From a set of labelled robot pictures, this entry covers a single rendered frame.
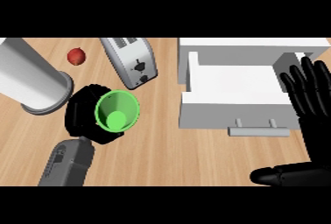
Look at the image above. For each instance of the grey cylindrical appliance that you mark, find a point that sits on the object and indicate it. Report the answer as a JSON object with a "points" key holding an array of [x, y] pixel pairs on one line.
{"points": [[29, 78]]}

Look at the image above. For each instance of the red fruit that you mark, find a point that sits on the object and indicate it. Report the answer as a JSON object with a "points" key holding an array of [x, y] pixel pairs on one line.
{"points": [[76, 56]]}

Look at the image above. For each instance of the white cabinet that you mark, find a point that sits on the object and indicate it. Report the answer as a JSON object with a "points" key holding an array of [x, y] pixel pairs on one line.
{"points": [[254, 52]]}

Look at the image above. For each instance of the white open drawer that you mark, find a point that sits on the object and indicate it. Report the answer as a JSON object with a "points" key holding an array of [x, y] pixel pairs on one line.
{"points": [[236, 99]]}

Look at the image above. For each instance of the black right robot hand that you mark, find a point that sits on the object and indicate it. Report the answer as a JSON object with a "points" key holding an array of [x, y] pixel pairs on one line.
{"points": [[314, 128]]}

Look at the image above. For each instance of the green cup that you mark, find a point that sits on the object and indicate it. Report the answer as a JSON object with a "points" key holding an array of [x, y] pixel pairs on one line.
{"points": [[116, 112]]}

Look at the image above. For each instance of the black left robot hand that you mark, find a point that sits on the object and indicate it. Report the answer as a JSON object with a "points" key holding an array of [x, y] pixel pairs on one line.
{"points": [[79, 116]]}

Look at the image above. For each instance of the silver toaster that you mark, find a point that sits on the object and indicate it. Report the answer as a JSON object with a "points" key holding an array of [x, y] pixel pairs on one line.
{"points": [[133, 62]]}

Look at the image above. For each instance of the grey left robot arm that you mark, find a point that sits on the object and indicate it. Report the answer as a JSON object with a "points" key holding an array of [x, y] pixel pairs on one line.
{"points": [[66, 163]]}

